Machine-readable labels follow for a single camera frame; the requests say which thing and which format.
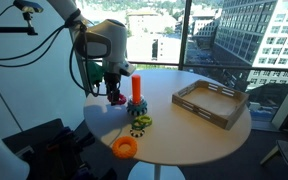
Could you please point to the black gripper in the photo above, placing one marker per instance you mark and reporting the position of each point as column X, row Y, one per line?
column 112, row 82

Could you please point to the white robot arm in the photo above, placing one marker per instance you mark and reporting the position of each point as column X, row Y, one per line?
column 102, row 49

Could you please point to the orange stacking peg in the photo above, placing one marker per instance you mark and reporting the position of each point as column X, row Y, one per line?
column 136, row 89

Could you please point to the black white striped base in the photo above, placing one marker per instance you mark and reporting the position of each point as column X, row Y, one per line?
column 134, row 112

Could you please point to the wooden tray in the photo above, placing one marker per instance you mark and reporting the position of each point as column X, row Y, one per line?
column 219, row 105

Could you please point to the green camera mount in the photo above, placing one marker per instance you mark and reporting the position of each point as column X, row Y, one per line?
column 95, row 73

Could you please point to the camera on stand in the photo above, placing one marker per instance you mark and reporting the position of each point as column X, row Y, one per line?
column 27, row 8

